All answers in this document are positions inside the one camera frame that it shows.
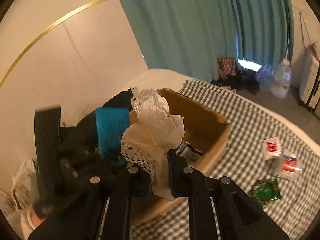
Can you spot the narrow teal curtain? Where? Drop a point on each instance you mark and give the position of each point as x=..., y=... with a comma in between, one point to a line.
x=260, y=17

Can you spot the wide teal curtain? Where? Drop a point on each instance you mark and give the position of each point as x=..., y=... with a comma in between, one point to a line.
x=175, y=25

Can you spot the dark pile on floor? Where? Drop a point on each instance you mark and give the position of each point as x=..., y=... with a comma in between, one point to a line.
x=240, y=82

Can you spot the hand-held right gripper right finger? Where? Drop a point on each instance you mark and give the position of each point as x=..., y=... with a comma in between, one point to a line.
x=178, y=180

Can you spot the brown cardboard box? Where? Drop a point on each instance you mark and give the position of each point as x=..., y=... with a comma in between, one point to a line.
x=200, y=120

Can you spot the patterned white cloth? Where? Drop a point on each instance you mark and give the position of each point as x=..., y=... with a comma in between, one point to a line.
x=21, y=187

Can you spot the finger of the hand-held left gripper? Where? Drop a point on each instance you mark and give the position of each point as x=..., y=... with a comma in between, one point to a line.
x=112, y=132
x=47, y=150

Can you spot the white lace cloth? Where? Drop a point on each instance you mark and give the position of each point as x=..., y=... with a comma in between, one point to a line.
x=150, y=132

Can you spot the white hard suitcase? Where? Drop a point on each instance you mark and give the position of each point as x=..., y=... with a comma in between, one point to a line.
x=310, y=82

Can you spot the dark floral patterned bag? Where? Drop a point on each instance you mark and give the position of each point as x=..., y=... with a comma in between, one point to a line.
x=227, y=67

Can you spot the red and white packets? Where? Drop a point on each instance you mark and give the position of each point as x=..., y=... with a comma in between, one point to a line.
x=287, y=165

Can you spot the green foil wrapper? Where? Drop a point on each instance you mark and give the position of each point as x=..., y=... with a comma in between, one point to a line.
x=266, y=192

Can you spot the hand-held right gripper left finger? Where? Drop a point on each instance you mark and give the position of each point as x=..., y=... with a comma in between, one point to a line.
x=117, y=205

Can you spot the large clear water bottle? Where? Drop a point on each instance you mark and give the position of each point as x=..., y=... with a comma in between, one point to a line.
x=282, y=77

